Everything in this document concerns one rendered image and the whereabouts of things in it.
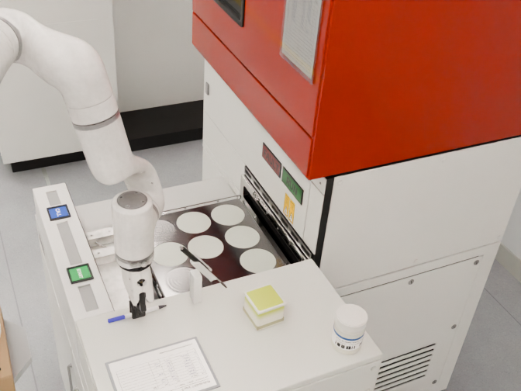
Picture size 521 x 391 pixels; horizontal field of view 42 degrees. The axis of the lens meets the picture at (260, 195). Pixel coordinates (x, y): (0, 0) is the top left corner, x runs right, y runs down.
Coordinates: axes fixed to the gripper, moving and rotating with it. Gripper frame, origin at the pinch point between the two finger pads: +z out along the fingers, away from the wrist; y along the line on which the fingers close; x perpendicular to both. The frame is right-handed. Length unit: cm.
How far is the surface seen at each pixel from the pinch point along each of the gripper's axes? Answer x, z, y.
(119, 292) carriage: 0.2, 10.7, 17.1
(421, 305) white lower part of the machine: -92, 35, 3
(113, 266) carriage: -1.0, 10.8, 27.1
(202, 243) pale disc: -26.0, 8.7, 25.3
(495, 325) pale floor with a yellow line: -166, 98, 27
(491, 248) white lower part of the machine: -115, 18, 3
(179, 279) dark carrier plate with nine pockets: -15.2, 8.8, 14.2
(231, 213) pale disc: -39, 9, 35
